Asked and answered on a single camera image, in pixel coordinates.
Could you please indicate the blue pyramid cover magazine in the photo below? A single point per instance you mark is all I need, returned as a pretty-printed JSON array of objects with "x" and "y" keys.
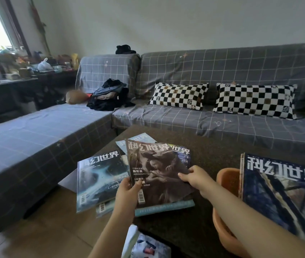
[{"x": 284, "y": 201}]

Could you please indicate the white spiral shells magazine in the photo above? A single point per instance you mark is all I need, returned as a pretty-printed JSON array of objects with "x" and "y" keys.
[{"x": 168, "y": 206}]

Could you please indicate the brown hanging wall ornament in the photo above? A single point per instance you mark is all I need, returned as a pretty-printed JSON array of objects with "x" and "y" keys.
[{"x": 40, "y": 26}]

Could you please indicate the person's right hand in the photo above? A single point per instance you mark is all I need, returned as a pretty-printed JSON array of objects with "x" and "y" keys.
[{"x": 201, "y": 180}]

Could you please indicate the brown tied plastic bag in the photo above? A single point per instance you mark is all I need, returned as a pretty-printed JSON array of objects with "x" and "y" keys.
[{"x": 76, "y": 97}]

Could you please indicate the heap of dark clothes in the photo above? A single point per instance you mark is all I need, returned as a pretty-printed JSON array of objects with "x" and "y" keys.
[{"x": 109, "y": 96}]

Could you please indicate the white tissue pack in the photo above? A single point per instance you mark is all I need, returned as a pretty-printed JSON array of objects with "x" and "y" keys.
[{"x": 129, "y": 241}]

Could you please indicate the white plastic bag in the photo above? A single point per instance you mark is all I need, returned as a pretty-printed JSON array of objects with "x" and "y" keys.
[{"x": 44, "y": 65}]

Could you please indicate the black crumpled garment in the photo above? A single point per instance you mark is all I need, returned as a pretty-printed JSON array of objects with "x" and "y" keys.
[{"x": 125, "y": 49}]

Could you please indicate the yellow packet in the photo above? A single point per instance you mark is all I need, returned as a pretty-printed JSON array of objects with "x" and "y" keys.
[{"x": 74, "y": 61}]

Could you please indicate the grey checked covered sofa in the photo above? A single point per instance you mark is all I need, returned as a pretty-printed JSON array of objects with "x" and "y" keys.
[{"x": 222, "y": 67}]

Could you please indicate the orange plastic basket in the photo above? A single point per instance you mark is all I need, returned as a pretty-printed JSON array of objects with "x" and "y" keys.
[{"x": 227, "y": 180}]

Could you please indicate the green purple forest magazine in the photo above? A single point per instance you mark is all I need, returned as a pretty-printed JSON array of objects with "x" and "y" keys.
[{"x": 183, "y": 154}]

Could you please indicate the person's left forearm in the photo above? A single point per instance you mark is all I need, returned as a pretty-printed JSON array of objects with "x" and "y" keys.
[{"x": 112, "y": 239}]

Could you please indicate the person's right forearm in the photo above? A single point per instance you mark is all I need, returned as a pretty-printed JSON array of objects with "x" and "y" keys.
[{"x": 262, "y": 225}]

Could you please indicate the clutter of household items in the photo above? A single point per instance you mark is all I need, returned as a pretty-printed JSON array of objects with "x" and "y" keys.
[{"x": 7, "y": 67}]

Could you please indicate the dark side counter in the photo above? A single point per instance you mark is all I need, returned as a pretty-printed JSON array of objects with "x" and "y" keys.
[{"x": 12, "y": 99}]

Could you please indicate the person's left hand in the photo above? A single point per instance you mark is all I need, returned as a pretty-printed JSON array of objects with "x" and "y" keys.
[{"x": 125, "y": 198}]

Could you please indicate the dark speckled table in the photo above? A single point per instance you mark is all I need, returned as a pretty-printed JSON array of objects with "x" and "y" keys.
[{"x": 217, "y": 147}]

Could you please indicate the blue white printed packet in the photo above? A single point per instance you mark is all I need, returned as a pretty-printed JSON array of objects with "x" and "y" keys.
[{"x": 152, "y": 248}]

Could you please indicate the grey brown figures magazine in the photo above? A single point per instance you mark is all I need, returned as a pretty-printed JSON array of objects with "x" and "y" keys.
[{"x": 158, "y": 174}]

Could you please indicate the blue vortex cover magazine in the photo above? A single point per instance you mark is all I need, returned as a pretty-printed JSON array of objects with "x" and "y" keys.
[{"x": 98, "y": 180}]

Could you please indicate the black white checkered pillow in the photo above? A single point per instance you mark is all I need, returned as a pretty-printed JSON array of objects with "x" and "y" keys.
[
  {"x": 179, "y": 96},
  {"x": 254, "y": 100}
]

